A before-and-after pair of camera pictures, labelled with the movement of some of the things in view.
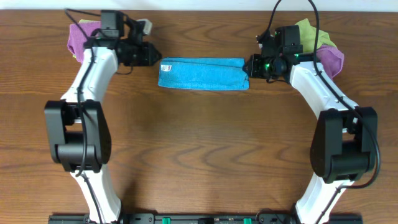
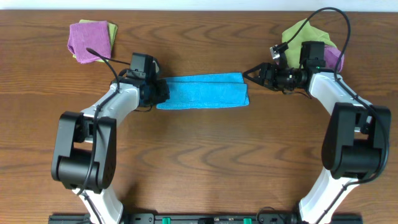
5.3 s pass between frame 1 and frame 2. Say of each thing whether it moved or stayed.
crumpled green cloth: stayed
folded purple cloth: stayed
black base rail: stayed
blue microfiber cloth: moved
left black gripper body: moved
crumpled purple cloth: stayed
